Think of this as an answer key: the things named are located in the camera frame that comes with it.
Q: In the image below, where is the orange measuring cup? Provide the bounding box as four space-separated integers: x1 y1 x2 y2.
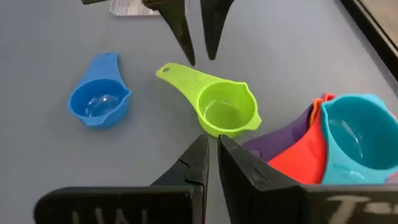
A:
309 98 326 128

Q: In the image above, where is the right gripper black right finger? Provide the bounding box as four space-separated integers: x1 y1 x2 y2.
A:
217 135 398 224

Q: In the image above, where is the blue measuring cup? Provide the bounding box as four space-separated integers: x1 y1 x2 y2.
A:
67 52 132 130

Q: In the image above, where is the red measuring cup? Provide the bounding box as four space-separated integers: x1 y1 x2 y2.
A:
267 93 336 185

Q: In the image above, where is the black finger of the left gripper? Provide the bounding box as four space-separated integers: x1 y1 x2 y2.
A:
200 0 236 61
142 0 196 67

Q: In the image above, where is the black table edge rail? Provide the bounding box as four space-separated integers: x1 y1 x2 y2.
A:
340 0 398 82

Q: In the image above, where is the green measuring cup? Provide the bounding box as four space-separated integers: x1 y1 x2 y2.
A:
155 63 262 138

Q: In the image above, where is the teal measuring cup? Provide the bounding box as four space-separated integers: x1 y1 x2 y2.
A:
320 94 398 185

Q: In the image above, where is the clear plastic basket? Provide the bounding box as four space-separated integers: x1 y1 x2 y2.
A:
109 0 161 17

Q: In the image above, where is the purple measuring cup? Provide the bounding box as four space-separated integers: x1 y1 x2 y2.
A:
242 104 315 162

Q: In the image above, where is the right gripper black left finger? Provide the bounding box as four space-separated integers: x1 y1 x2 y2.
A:
33 134 210 224

